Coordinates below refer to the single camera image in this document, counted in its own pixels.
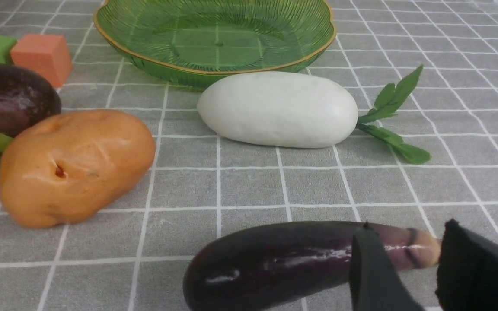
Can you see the green glass leaf plate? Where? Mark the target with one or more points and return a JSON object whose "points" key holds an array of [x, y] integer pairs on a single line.
{"points": [[197, 42]]}

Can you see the orange foam cube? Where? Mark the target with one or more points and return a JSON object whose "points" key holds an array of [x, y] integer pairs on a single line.
{"points": [[46, 54]]}

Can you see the white radish with leaves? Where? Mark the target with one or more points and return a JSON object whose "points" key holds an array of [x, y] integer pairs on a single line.
{"points": [[295, 110]]}

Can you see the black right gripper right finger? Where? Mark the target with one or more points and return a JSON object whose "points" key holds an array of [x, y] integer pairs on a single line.
{"points": [[467, 274]]}

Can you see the brown potato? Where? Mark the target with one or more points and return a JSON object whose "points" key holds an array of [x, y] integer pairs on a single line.
{"points": [[69, 166]]}

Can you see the purple eggplant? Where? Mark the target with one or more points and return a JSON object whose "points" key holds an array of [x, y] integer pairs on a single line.
{"points": [[257, 268]]}

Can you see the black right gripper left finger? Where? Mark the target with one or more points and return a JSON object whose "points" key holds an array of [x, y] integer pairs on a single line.
{"points": [[374, 283]]}

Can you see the dark purple mangosteen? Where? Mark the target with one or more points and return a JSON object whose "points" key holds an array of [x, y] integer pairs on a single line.
{"points": [[26, 98]]}

